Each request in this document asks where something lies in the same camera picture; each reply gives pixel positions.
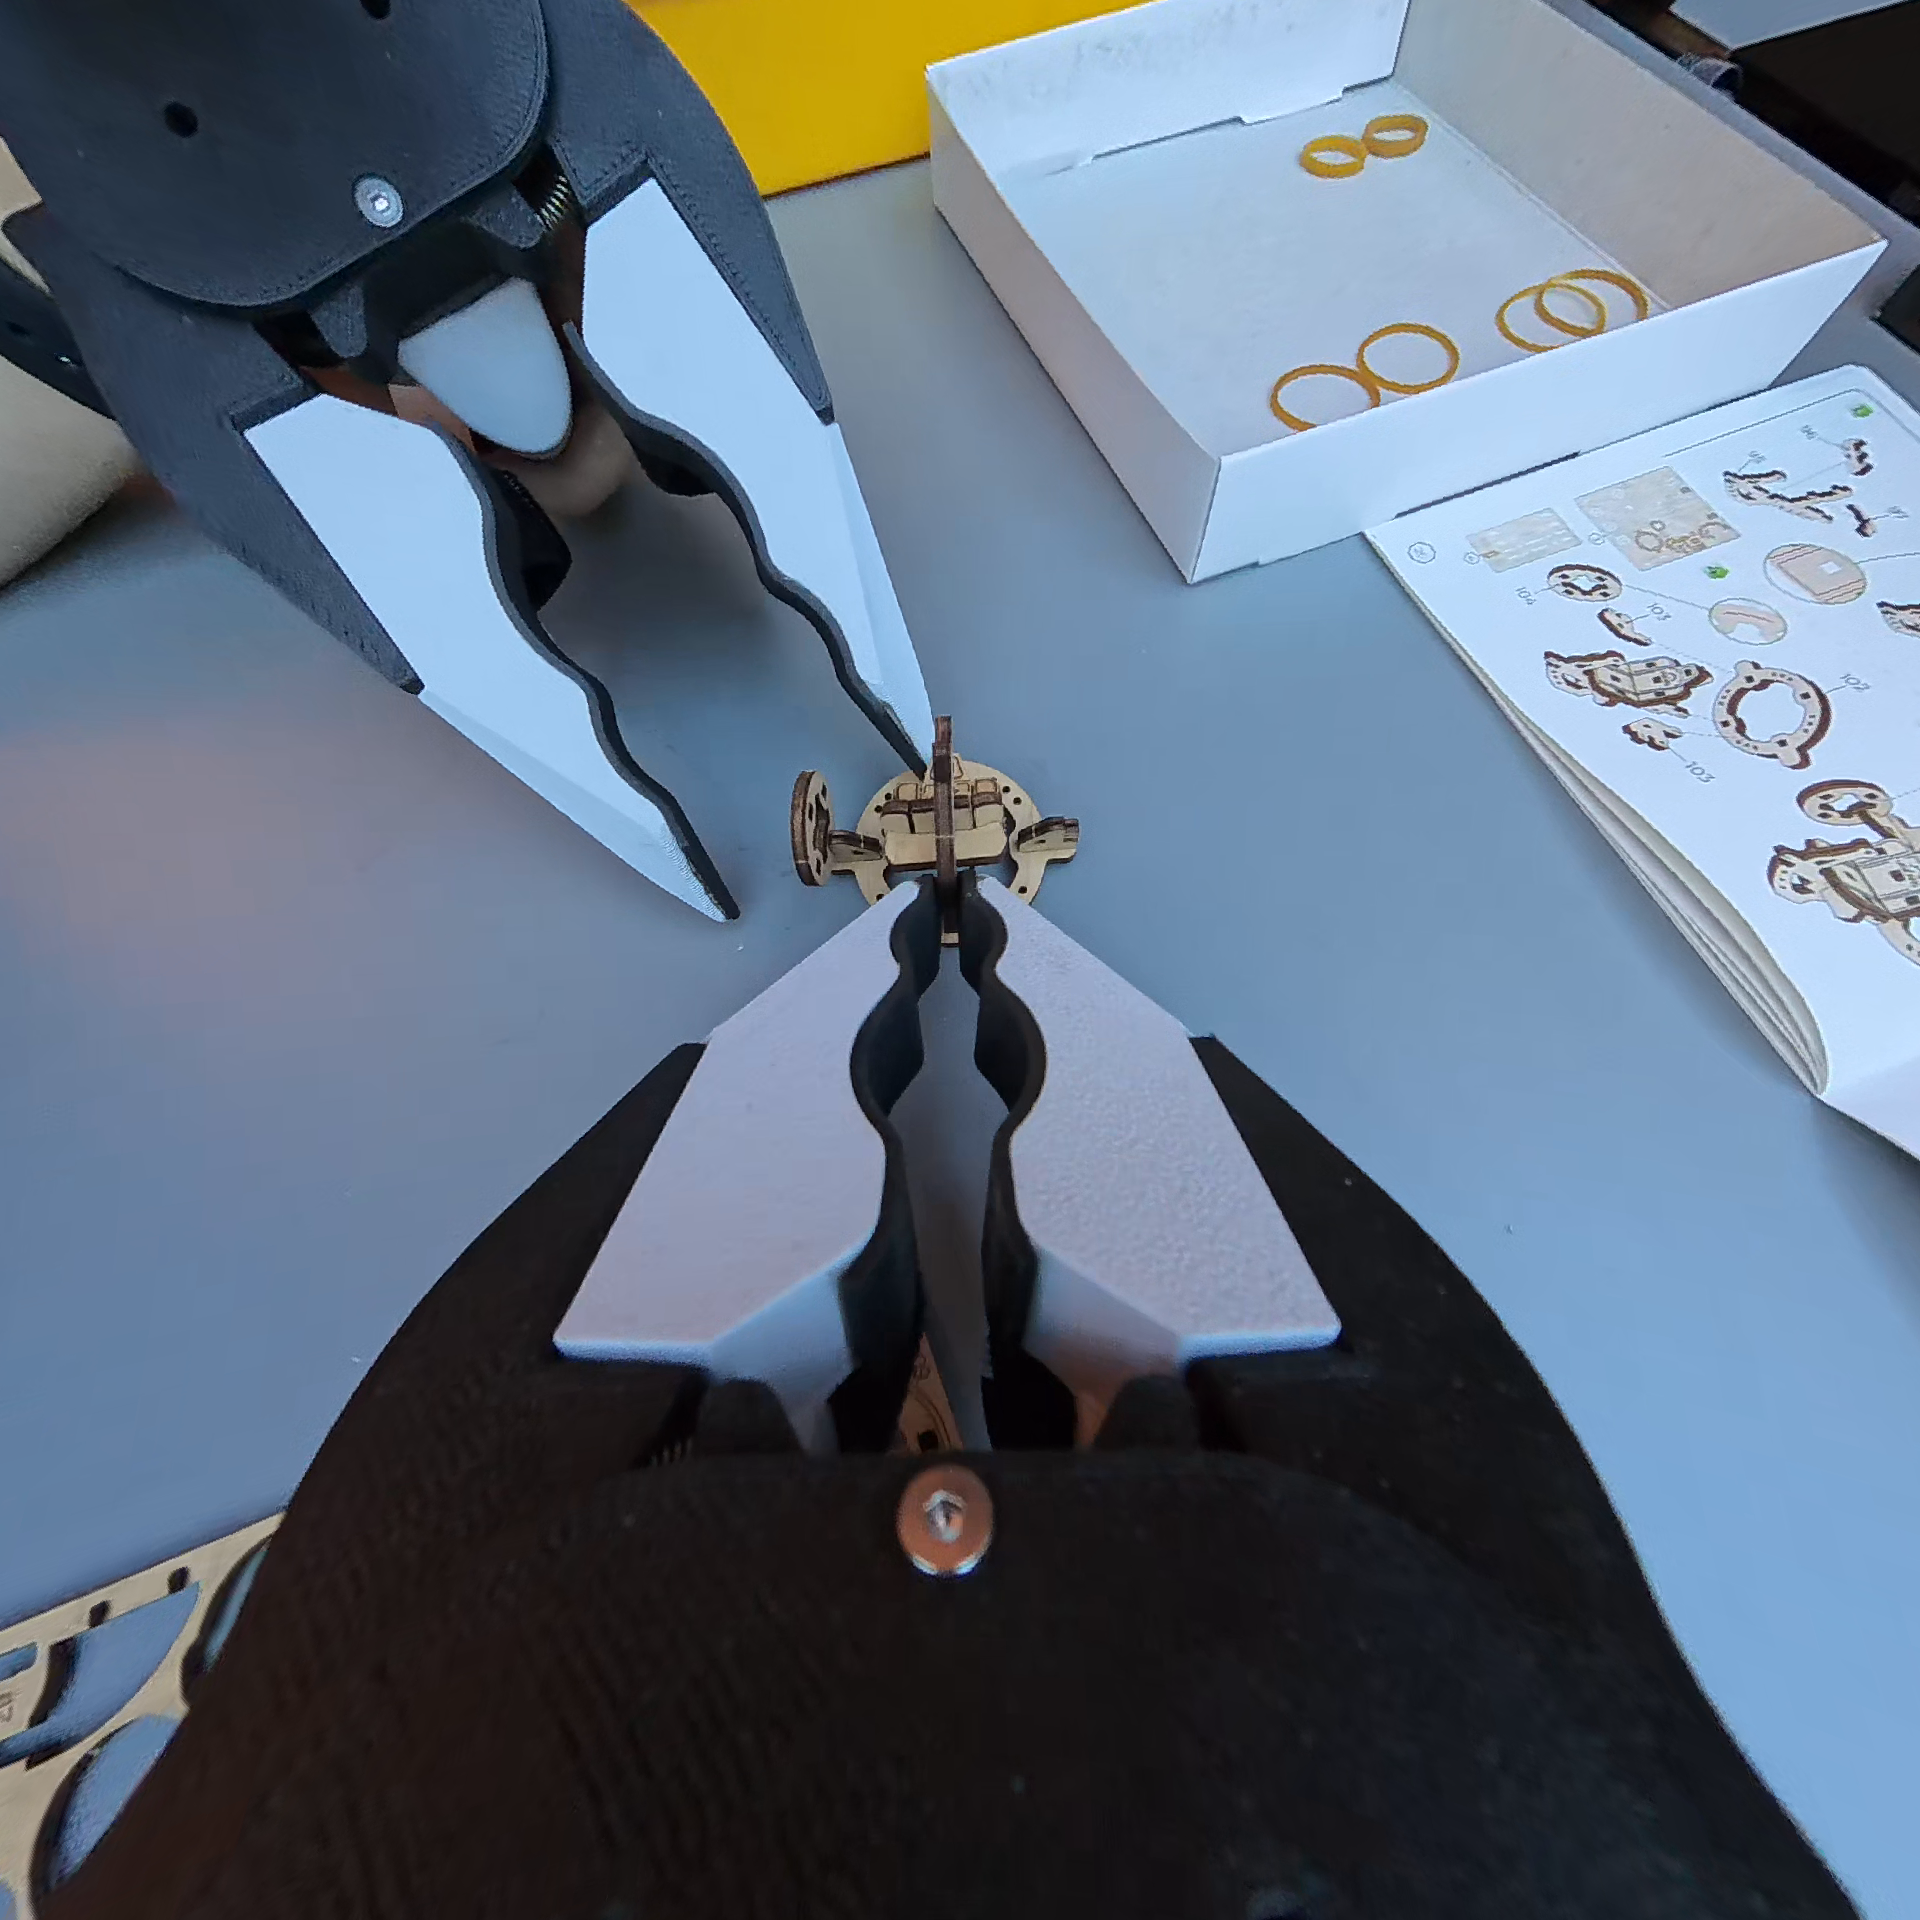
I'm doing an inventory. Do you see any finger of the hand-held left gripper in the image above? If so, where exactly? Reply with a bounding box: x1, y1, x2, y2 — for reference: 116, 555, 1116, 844
563, 170, 934, 777
237, 390, 742, 923

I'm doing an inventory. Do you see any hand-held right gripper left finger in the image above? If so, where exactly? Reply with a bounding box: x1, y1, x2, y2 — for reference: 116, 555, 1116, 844
556, 883, 946, 1453

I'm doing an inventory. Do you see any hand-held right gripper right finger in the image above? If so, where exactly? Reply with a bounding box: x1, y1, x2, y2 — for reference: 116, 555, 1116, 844
949, 885, 1340, 1453

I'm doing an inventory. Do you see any wooden horseshoe-shaped part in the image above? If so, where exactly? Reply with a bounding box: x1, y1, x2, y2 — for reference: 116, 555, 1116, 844
855, 761, 1085, 910

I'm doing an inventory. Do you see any small wooden model assembly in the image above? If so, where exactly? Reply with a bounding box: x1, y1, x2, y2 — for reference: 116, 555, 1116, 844
877, 718, 1008, 946

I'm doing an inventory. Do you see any person's left forearm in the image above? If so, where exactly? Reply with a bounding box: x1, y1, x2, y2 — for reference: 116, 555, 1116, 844
0, 353, 146, 590

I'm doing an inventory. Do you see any person's left hand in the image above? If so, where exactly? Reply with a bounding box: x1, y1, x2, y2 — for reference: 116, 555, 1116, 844
503, 428, 629, 524

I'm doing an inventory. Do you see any yellow plastic bin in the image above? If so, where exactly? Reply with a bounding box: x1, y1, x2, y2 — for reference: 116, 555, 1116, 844
630, 0, 1156, 202

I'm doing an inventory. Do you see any black wristband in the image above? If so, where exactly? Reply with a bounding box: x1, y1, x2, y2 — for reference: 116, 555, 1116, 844
0, 224, 119, 425

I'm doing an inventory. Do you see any small wooden wheel part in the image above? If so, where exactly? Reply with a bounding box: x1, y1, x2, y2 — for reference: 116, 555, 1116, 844
791, 769, 852, 889

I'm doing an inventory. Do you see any white cardboard tray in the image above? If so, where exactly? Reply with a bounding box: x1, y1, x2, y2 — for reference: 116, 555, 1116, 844
926, 0, 1888, 587

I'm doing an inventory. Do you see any open instruction booklet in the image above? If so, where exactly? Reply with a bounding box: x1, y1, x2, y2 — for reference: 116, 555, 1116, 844
1365, 363, 1920, 1162

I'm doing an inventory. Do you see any group of yellow rubber bands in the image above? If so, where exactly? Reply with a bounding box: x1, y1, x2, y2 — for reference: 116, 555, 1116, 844
1271, 113, 1652, 435

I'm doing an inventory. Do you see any laser-cut plywood sheet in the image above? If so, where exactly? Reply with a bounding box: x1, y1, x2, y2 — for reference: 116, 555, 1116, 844
0, 1342, 963, 1920

